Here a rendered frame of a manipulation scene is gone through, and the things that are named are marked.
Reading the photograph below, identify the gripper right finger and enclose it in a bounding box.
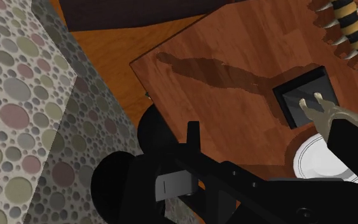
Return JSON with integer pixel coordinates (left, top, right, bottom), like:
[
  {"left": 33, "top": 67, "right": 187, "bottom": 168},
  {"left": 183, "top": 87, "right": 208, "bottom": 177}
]
[{"left": 326, "top": 118, "right": 358, "bottom": 184}]

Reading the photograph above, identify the yellow black striped spiky toy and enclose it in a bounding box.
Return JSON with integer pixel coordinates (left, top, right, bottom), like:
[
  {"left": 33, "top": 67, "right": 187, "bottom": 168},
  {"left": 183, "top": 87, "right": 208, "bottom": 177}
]
[{"left": 314, "top": 0, "right": 358, "bottom": 72}]

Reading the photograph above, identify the black square box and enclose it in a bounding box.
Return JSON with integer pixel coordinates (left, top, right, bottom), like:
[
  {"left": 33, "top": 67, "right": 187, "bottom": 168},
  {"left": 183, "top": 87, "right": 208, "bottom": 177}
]
[{"left": 272, "top": 66, "right": 340, "bottom": 130}]

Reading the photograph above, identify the brown wooden table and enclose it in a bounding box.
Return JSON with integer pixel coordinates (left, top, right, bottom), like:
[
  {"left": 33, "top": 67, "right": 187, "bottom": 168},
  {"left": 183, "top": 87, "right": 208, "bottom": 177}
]
[{"left": 128, "top": 0, "right": 358, "bottom": 224}]

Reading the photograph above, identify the grey beige clawed animal figure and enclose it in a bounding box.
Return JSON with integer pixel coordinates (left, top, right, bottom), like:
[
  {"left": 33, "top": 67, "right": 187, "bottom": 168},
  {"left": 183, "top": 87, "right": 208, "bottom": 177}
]
[{"left": 298, "top": 92, "right": 358, "bottom": 142}]

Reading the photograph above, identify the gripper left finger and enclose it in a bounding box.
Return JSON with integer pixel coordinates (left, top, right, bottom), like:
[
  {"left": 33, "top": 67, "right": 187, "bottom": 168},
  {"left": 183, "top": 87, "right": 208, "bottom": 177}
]
[{"left": 172, "top": 120, "right": 294, "bottom": 224}]

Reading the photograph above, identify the white round plate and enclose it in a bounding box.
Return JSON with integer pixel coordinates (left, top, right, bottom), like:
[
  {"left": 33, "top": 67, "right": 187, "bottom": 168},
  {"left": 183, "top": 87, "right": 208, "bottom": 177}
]
[{"left": 293, "top": 134, "right": 358, "bottom": 184}]

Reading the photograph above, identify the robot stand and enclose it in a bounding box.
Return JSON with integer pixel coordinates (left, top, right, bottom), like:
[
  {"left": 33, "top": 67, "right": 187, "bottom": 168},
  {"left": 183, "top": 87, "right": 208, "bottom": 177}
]
[{"left": 0, "top": 0, "right": 201, "bottom": 224}]

